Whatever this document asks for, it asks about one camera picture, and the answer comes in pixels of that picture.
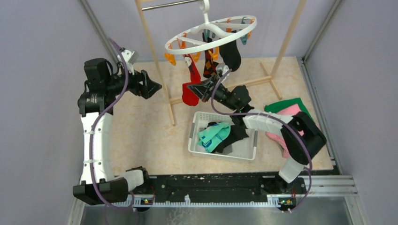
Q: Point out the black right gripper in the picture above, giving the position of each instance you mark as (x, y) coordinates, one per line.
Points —
(203, 89)

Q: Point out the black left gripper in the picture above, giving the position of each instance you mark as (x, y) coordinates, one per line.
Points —
(147, 88)

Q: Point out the teal patterned sock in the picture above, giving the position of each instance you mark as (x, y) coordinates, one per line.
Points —
(213, 135)

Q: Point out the white round sock hanger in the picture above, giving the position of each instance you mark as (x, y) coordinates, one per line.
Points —
(210, 34)

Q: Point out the white perforated plastic basket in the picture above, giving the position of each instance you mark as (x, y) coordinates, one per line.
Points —
(241, 151)

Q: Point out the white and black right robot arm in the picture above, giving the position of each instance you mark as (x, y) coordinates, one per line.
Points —
(302, 150)

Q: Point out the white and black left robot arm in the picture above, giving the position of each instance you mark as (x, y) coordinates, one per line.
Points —
(98, 184)

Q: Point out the red sock with cat face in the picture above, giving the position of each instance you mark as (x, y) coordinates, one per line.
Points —
(188, 96)

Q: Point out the black argyle sock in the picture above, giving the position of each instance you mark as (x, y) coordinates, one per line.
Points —
(210, 64)

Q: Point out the green cloth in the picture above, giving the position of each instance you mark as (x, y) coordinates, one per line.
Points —
(274, 107)

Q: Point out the pink cloth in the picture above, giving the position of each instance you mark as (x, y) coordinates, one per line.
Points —
(289, 111)

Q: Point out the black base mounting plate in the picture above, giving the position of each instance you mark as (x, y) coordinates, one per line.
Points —
(211, 188)

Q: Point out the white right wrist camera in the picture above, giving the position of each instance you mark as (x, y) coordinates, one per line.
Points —
(222, 70)

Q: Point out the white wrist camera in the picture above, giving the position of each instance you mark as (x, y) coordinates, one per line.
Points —
(130, 57)
(222, 70)

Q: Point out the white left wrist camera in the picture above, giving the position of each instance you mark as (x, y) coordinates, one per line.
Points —
(130, 57)

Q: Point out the white slotted cable duct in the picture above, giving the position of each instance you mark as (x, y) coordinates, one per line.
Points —
(148, 202)

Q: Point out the aluminium rail frame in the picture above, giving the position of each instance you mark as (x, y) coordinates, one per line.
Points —
(217, 198)

